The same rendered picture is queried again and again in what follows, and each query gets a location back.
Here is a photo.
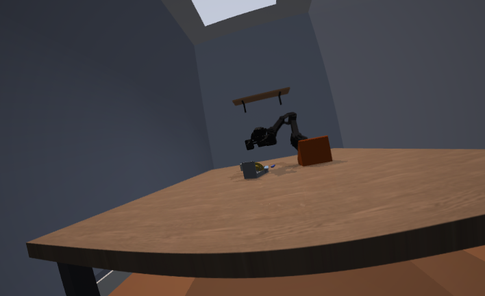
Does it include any yellow plate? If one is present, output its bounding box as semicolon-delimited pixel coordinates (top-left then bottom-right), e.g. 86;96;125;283
255;162;264;171

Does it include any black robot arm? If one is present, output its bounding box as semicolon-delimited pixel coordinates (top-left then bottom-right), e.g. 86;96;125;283
251;112;308;149

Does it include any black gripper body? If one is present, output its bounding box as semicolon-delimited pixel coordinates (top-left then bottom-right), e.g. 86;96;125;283
245;133;277;150

